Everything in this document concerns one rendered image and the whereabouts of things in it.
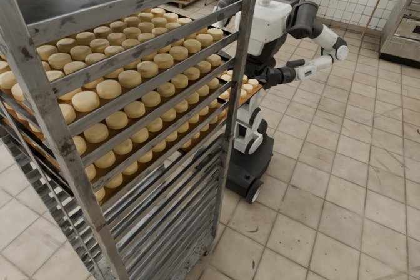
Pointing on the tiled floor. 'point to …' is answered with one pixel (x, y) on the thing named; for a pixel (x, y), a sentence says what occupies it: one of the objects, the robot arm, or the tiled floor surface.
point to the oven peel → (378, 0)
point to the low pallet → (188, 0)
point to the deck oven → (404, 26)
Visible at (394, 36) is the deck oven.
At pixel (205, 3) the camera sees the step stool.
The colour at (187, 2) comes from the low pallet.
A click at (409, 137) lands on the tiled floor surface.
